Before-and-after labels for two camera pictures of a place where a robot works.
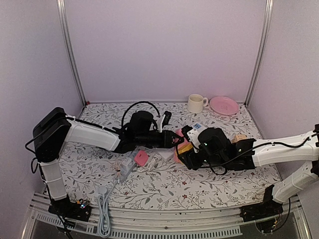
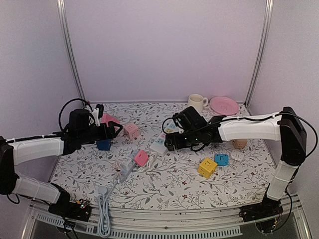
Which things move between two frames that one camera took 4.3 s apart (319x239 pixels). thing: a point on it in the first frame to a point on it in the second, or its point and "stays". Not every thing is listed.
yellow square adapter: (185, 149) to (207, 168)
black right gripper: (189, 160) to (178, 144)
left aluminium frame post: (61, 6) stays
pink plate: (224, 105) stays
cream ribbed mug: (196, 103) stays
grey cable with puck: (103, 227) stays
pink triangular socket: (184, 142) to (106, 118)
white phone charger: (126, 163) stays
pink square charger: (141, 158) stays
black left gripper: (166, 141) to (114, 134)
